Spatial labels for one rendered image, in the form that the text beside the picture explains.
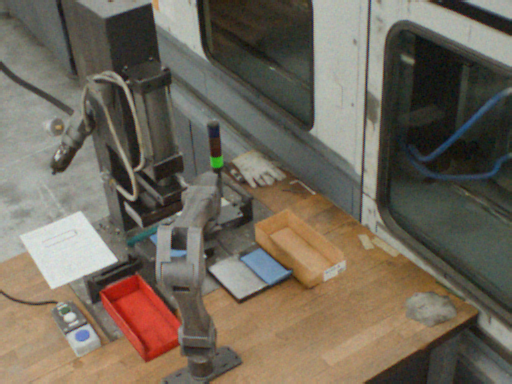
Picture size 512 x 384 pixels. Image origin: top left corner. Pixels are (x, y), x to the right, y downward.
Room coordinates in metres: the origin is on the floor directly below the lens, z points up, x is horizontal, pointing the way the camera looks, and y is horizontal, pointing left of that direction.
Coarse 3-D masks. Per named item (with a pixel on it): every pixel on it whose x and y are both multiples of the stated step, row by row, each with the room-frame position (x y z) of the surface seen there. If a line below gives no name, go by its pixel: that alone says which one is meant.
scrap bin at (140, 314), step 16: (112, 288) 1.48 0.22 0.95; (128, 288) 1.50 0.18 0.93; (144, 288) 1.48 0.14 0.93; (112, 304) 1.47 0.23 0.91; (128, 304) 1.46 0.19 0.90; (144, 304) 1.45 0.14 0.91; (160, 304) 1.40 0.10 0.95; (128, 320) 1.40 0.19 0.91; (144, 320) 1.39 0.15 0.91; (160, 320) 1.38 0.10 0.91; (176, 320) 1.32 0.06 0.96; (128, 336) 1.32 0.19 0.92; (144, 336) 1.33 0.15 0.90; (160, 336) 1.32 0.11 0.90; (176, 336) 1.31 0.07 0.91; (144, 352) 1.24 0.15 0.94; (160, 352) 1.26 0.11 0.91
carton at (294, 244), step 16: (256, 224) 1.64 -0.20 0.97; (272, 224) 1.66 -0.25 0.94; (288, 224) 1.69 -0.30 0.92; (304, 224) 1.62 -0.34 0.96; (256, 240) 1.64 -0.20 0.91; (272, 240) 1.56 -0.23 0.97; (288, 240) 1.63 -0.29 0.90; (304, 240) 1.61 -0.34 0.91; (320, 240) 1.55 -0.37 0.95; (272, 256) 1.57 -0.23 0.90; (288, 256) 1.50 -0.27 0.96; (304, 256) 1.55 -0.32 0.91; (320, 256) 1.54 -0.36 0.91; (336, 256) 1.49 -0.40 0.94; (304, 272) 1.43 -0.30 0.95; (320, 272) 1.47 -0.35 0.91; (336, 272) 1.46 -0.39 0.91
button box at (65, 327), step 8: (8, 296) 1.56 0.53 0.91; (32, 304) 1.51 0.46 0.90; (40, 304) 1.51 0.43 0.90; (64, 304) 1.47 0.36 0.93; (72, 304) 1.46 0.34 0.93; (56, 312) 1.44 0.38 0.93; (80, 312) 1.43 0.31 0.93; (56, 320) 1.41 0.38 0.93; (64, 320) 1.40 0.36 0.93; (80, 320) 1.40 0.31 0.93; (64, 328) 1.38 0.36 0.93; (72, 328) 1.37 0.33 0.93
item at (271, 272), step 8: (248, 256) 1.56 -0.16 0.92; (256, 256) 1.55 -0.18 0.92; (264, 256) 1.55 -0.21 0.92; (248, 264) 1.53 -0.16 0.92; (256, 264) 1.52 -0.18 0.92; (264, 264) 1.52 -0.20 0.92; (272, 264) 1.51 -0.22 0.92; (256, 272) 1.49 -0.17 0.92; (264, 272) 1.48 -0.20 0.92; (272, 272) 1.48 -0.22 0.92; (280, 272) 1.47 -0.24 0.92; (288, 272) 1.45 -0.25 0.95; (264, 280) 1.45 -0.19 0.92; (272, 280) 1.43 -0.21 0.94; (280, 280) 1.45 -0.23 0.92
